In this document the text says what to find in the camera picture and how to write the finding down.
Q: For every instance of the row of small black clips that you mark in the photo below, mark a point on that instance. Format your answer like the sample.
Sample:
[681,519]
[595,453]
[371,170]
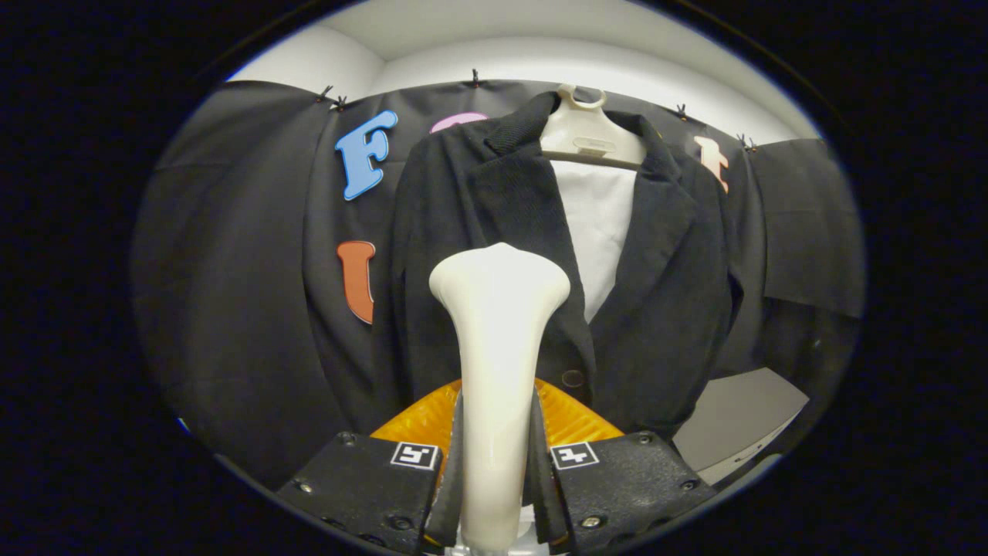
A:
[475,78]

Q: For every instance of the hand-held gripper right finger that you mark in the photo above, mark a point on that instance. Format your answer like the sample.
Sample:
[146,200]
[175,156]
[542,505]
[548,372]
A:
[544,502]

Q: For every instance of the black backdrop cloth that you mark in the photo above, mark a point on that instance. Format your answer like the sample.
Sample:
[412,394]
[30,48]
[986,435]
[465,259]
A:
[231,309]

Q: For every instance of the white shirt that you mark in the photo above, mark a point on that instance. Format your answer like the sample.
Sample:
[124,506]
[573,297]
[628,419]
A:
[598,224]

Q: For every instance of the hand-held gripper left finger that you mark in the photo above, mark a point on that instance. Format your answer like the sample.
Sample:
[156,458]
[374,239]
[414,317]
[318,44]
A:
[450,506]

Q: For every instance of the black suit jacket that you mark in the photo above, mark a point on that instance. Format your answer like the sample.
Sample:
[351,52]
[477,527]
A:
[664,309]

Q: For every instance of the white plastic hanger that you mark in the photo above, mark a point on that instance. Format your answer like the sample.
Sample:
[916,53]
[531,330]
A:
[590,139]

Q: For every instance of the grey cabinet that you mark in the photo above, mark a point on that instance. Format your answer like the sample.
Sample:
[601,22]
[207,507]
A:
[733,417]

